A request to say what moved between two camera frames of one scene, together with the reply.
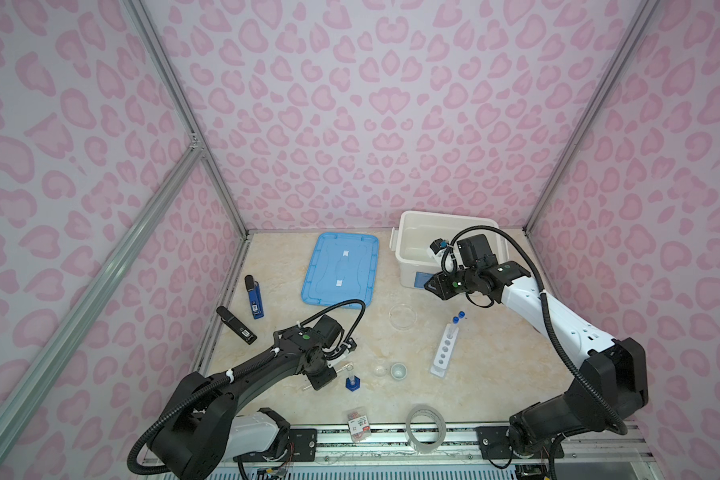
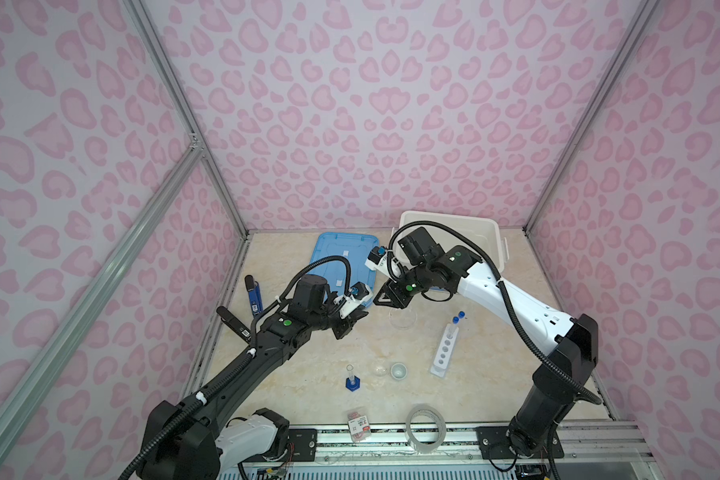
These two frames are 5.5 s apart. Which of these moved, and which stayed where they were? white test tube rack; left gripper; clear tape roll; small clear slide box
Moved: left gripper
Stayed: white test tube rack; clear tape roll; small clear slide box
